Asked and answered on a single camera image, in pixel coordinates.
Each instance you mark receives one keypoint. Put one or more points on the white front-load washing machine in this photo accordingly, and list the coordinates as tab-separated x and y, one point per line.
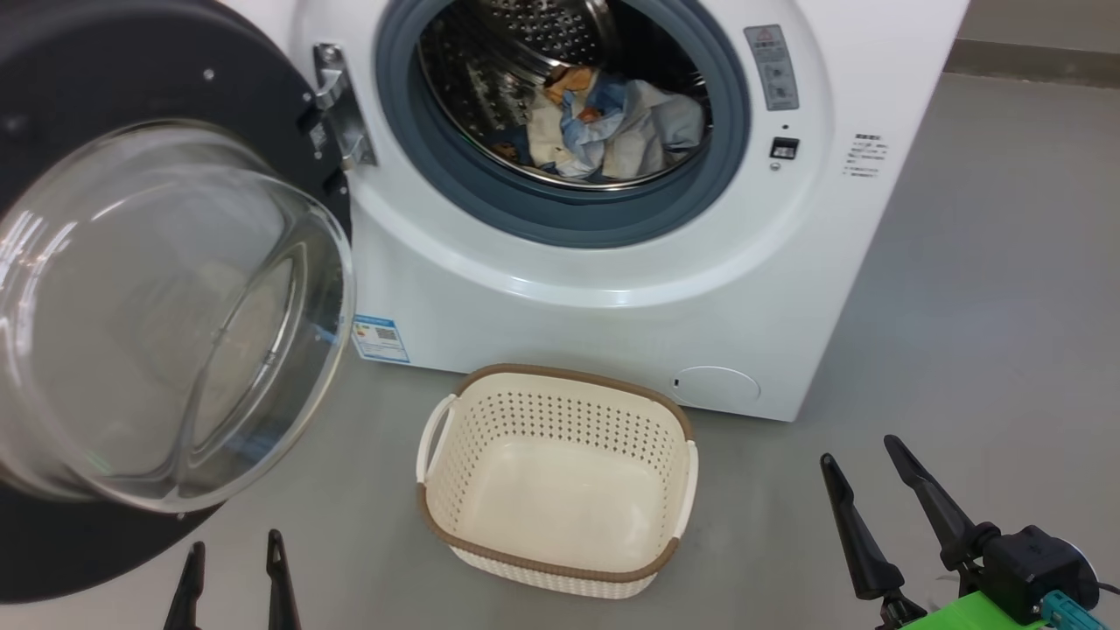
612	297

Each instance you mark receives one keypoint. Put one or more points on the blue cartoon garment white lining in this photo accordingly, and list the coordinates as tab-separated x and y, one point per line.
612	131

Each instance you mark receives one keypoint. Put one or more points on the cream perforated laundry basket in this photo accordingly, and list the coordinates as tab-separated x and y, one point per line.
551	490

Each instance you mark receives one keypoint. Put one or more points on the black round glass washer door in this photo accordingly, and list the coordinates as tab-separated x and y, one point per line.
157	306

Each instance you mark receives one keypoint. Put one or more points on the small printed text label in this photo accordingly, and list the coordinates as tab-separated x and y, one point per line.
864	157

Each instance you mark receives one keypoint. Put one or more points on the white round filter cover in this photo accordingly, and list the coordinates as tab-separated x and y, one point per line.
717	387

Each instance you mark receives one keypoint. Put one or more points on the grey warning label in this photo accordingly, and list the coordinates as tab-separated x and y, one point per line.
772	66

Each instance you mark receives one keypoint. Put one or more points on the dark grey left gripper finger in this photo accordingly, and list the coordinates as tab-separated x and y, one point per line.
188	604
280	595

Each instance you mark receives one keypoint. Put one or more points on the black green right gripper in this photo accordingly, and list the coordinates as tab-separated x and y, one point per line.
1032	564

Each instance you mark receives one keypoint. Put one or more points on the blue energy label sticker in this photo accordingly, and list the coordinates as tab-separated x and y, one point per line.
381	339

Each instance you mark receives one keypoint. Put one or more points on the metal door hinge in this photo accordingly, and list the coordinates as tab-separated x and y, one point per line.
346	114

